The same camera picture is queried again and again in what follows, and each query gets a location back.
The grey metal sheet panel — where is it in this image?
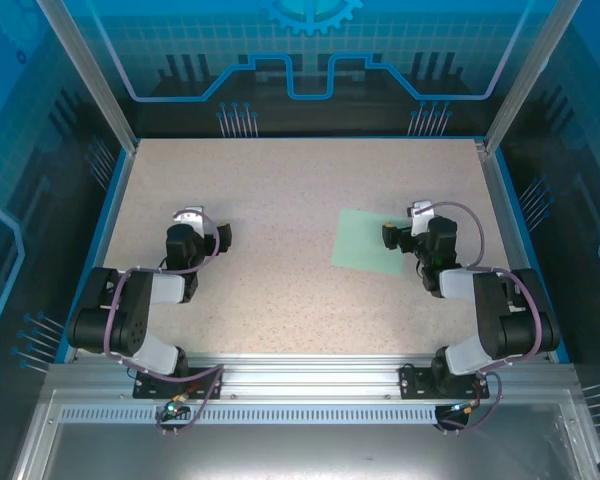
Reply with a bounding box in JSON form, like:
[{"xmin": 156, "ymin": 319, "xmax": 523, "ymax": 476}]
[{"xmin": 9, "ymin": 389, "xmax": 600, "ymax": 480}]

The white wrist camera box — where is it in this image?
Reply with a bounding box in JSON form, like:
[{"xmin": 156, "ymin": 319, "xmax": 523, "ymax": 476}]
[
  {"xmin": 407, "ymin": 200, "xmax": 436, "ymax": 236},
  {"xmin": 173, "ymin": 204, "xmax": 205, "ymax": 234}
]

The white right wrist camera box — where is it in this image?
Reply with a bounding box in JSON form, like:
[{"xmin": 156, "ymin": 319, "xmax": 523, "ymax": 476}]
[{"xmin": 407, "ymin": 200, "xmax": 436, "ymax": 236}]

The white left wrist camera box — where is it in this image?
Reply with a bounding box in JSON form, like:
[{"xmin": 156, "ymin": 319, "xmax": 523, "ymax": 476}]
[{"xmin": 173, "ymin": 204, "xmax": 205, "ymax": 234}]

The aluminium frame rail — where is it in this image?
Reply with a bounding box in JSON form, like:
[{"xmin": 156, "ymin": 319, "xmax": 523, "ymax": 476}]
[{"xmin": 44, "ymin": 351, "xmax": 579, "ymax": 401}]

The cable connector with green light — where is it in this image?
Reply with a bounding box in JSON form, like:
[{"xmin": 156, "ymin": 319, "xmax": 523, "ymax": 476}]
[
  {"xmin": 162, "ymin": 394, "xmax": 189, "ymax": 419},
  {"xmin": 447, "ymin": 398, "xmax": 482, "ymax": 417}
]

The aluminium side rail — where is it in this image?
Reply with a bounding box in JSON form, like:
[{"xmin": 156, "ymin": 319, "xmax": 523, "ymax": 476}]
[{"xmin": 474, "ymin": 139, "xmax": 554, "ymax": 361}]

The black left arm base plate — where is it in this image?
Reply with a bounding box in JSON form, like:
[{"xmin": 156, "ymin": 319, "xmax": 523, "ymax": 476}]
[{"xmin": 132, "ymin": 366, "xmax": 224, "ymax": 400}]

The slotted grey cable duct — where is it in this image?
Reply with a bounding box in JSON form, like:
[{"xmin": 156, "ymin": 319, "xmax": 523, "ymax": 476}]
[{"xmin": 57, "ymin": 405, "xmax": 441, "ymax": 426}]

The aluminium corner post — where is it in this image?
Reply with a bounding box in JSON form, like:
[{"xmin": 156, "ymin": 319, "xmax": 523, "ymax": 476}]
[
  {"xmin": 34, "ymin": 0, "xmax": 140, "ymax": 154},
  {"xmin": 482, "ymin": 0, "xmax": 584, "ymax": 154}
]

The blue table side trim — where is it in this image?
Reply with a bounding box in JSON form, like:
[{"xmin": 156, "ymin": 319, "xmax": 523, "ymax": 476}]
[
  {"xmin": 54, "ymin": 147, "xmax": 139, "ymax": 364},
  {"xmin": 489, "ymin": 148, "xmax": 572, "ymax": 364}
]

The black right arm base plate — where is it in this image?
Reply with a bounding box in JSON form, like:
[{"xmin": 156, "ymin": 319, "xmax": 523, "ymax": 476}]
[{"xmin": 398, "ymin": 363, "xmax": 491, "ymax": 401}]

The light green paper sheet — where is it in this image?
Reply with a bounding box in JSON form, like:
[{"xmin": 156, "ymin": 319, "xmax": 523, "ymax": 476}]
[{"xmin": 330, "ymin": 207, "xmax": 416, "ymax": 277}]

